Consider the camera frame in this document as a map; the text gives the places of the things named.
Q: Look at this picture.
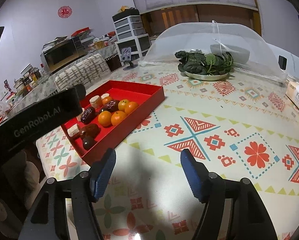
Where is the dark purple plum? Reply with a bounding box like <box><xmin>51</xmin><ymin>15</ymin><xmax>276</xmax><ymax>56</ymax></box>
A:
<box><xmin>82</xmin><ymin>135</ymin><xmax>96</xmax><ymax>151</ymax></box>

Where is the red jujube date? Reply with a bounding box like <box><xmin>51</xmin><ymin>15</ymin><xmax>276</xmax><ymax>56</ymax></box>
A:
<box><xmin>81</xmin><ymin>107</ymin><xmax>96</xmax><ymax>125</ymax></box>

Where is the large orange tangerine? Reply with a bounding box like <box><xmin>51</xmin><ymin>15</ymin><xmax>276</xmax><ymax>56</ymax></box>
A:
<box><xmin>98</xmin><ymin>111</ymin><xmax>112</xmax><ymax>127</ymax></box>

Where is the dark red jujube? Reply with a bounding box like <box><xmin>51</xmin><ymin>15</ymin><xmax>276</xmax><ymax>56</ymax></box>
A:
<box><xmin>99</xmin><ymin>100</ymin><xmax>119</xmax><ymax>113</ymax></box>

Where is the red shallow tray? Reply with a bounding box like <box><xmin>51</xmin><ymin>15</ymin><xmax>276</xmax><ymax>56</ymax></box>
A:
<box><xmin>61</xmin><ymin>80</ymin><xmax>165</xmax><ymax>165</ymax></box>

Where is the silver microwave oven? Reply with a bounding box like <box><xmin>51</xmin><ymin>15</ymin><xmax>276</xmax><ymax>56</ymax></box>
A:
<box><xmin>41</xmin><ymin>36</ymin><xmax>86</xmax><ymax>74</ymax></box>

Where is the patterned chair back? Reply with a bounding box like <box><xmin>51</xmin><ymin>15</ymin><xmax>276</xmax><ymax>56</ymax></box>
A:
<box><xmin>54</xmin><ymin>54</ymin><xmax>111</xmax><ymax>92</ymax></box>

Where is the plate of spinach leaves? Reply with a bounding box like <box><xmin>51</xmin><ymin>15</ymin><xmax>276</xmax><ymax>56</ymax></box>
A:
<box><xmin>174</xmin><ymin>50</ymin><xmax>233</xmax><ymax>77</ymax></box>

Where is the white mesh food cover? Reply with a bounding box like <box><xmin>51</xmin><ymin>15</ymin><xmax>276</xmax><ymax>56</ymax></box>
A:
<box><xmin>140</xmin><ymin>21</ymin><xmax>287</xmax><ymax>83</ymax></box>

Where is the black phone stand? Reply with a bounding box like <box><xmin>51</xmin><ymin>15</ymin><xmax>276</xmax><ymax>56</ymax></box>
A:
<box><xmin>121</xmin><ymin>47</ymin><xmax>137</xmax><ymax>70</ymax></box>

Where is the white plastic drawer cabinet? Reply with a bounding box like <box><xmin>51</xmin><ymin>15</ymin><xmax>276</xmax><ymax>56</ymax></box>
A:
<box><xmin>112</xmin><ymin>8</ymin><xmax>151</xmax><ymax>61</ymax></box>

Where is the red paper wall ornament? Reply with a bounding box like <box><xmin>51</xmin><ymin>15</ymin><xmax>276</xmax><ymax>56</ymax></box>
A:
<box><xmin>57</xmin><ymin>5</ymin><xmax>73</xmax><ymax>18</ymax></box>

